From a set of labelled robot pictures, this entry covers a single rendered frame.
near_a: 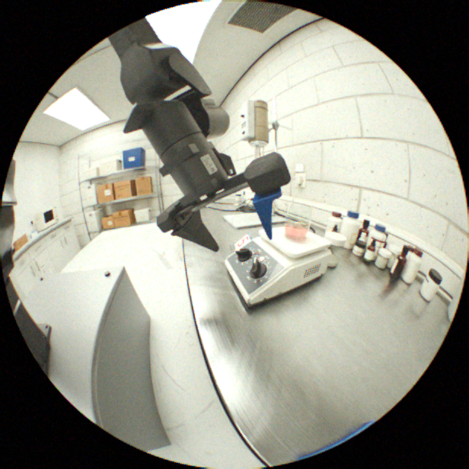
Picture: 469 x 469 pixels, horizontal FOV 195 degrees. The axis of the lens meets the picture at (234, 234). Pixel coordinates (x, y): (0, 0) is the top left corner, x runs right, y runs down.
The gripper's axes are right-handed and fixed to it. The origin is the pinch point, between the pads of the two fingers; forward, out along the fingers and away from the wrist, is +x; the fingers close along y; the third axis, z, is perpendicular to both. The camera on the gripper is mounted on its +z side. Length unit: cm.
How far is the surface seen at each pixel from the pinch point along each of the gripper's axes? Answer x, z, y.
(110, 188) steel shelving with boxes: -76, 97, 204
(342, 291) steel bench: 21.9, -0.6, -15.6
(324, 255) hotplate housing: 14.7, 4.5, -12.5
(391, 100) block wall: -15, 38, -70
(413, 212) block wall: 25, 19, -56
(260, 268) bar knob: 9.2, -0.3, -0.8
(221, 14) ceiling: -122, 73, -36
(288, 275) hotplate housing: 11.0, -1.3, -5.4
